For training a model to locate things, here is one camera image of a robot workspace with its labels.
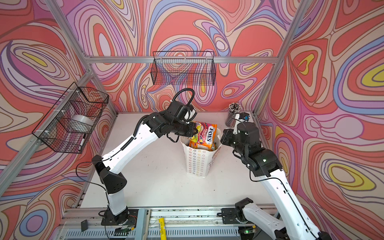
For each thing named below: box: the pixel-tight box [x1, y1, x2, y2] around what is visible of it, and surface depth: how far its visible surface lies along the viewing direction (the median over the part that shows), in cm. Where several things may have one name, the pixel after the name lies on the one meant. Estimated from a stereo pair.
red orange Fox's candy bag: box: [189, 120, 218, 151], surface depth 75 cm
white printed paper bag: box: [180, 128, 222, 178], surface depth 76 cm
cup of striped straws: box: [225, 102, 242, 128], surface depth 101 cm
